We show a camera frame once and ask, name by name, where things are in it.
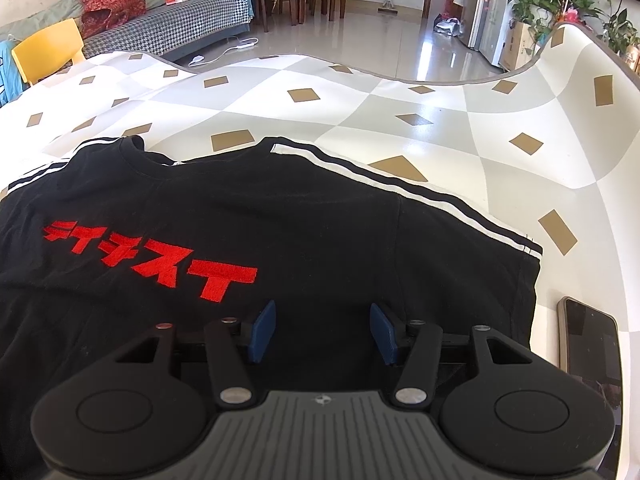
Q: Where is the cardboard box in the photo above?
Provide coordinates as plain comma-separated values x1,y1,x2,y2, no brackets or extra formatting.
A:
500,22,538,73

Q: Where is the silver refrigerator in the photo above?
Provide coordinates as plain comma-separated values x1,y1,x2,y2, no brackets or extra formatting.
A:
460,0,493,53

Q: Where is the smartphone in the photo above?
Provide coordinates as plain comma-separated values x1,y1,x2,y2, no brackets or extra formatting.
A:
557,296,626,480

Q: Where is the houndstooth sofa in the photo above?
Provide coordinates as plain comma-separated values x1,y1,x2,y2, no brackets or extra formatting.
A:
82,0,253,63

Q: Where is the potted leafy plant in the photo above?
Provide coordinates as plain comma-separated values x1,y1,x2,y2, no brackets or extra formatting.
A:
597,0,640,56

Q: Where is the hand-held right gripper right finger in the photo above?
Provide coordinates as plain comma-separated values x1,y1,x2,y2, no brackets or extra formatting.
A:
369,302,535,407

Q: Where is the black t-shirt with red print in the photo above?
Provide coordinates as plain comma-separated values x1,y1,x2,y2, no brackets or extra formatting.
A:
0,136,543,480

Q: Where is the checkered vinyl tablecloth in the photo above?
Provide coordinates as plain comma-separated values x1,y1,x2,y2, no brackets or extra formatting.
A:
0,22,640,480

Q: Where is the blue cartoon cloth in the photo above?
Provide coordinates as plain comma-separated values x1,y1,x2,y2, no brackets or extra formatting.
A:
0,40,26,106

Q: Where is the white power strip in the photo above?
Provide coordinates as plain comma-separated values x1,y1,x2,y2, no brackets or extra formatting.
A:
187,37,258,68

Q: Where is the yellow plastic chair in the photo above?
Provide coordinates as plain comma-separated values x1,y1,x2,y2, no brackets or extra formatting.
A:
11,19,87,87

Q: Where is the grey green blanket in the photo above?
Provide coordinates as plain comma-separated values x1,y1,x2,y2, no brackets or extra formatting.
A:
0,0,83,43

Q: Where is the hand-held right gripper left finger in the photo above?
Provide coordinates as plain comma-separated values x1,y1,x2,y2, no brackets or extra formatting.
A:
115,300,278,407

